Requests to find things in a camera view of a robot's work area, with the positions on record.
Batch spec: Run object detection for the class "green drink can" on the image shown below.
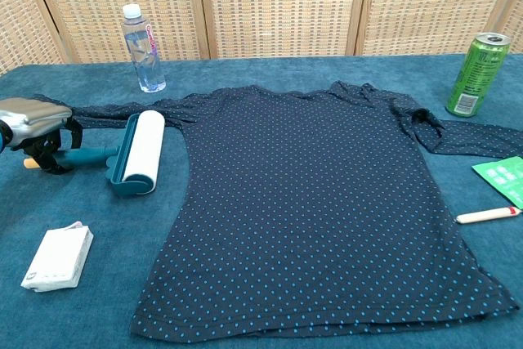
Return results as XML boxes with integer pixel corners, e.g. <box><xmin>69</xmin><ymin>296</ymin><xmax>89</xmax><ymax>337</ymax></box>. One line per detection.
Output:
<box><xmin>445</xmin><ymin>32</ymin><xmax>512</xmax><ymax>118</ymax></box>

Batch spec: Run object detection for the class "clear plastic water bottle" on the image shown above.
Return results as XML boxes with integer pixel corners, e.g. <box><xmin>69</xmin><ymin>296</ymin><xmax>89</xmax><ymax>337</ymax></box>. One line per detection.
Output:
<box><xmin>120</xmin><ymin>3</ymin><xmax>167</xmax><ymax>93</ymax></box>

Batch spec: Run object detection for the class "white paper pack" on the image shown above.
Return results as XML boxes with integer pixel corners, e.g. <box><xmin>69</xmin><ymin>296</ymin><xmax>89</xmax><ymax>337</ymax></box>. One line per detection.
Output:
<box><xmin>20</xmin><ymin>221</ymin><xmax>95</xmax><ymax>293</ymax></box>

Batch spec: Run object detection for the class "navy polka dot shirt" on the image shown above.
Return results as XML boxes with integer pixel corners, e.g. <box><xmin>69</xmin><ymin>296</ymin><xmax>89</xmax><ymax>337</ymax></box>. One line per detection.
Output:
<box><xmin>34</xmin><ymin>81</ymin><xmax>523</xmax><ymax>338</ymax></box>

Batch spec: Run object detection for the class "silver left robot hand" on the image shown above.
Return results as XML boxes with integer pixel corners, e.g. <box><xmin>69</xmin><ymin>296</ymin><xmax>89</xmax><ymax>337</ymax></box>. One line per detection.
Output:
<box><xmin>0</xmin><ymin>97</ymin><xmax>83</xmax><ymax>176</ymax></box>

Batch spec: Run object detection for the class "green foil packet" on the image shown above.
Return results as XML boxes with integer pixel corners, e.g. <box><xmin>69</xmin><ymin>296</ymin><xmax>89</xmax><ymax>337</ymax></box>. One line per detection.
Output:
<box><xmin>471</xmin><ymin>155</ymin><xmax>523</xmax><ymax>210</ymax></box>

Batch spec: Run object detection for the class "teal blue tablecloth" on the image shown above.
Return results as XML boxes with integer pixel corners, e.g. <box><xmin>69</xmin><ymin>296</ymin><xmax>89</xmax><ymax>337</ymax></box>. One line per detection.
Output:
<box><xmin>0</xmin><ymin>53</ymin><xmax>523</xmax><ymax>349</ymax></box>

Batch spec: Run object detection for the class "teal lint roller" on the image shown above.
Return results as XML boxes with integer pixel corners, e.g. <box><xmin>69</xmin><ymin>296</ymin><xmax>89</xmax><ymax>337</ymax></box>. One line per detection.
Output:
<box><xmin>23</xmin><ymin>110</ymin><xmax>166</xmax><ymax>198</ymax></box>

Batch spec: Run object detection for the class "woven rattan folding screen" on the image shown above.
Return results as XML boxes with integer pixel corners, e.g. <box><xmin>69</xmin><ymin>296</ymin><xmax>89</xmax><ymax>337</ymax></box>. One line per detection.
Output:
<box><xmin>0</xmin><ymin>0</ymin><xmax>523</xmax><ymax>76</ymax></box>

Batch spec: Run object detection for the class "beige pen with red band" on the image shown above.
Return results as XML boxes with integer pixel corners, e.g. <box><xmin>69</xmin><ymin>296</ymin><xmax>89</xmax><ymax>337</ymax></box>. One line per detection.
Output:
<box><xmin>455</xmin><ymin>206</ymin><xmax>523</xmax><ymax>226</ymax></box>

